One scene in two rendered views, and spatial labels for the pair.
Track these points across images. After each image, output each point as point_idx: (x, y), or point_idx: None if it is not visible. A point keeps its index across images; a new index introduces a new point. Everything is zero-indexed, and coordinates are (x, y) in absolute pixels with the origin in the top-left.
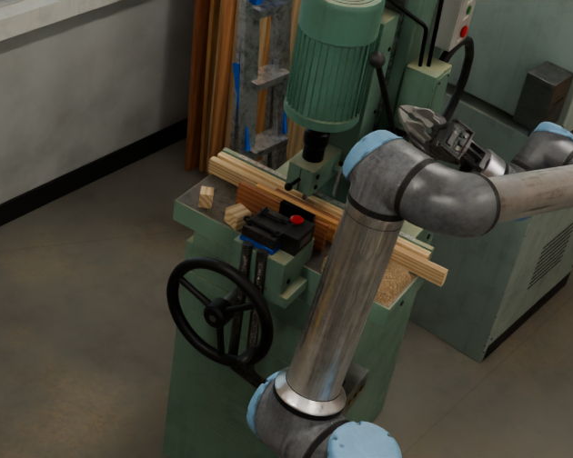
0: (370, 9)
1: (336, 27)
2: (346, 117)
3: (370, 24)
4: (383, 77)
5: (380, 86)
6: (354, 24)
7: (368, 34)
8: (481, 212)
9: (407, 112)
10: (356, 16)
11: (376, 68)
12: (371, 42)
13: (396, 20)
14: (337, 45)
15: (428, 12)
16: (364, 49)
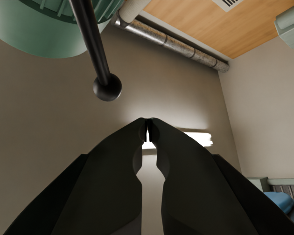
0: (52, 58)
1: (100, 33)
2: None
3: (54, 45)
4: (95, 55)
5: (94, 13)
6: (82, 46)
7: (59, 34)
8: None
9: (144, 141)
10: (78, 53)
11: (109, 72)
12: (48, 17)
13: None
14: (110, 18)
15: None
16: (67, 8)
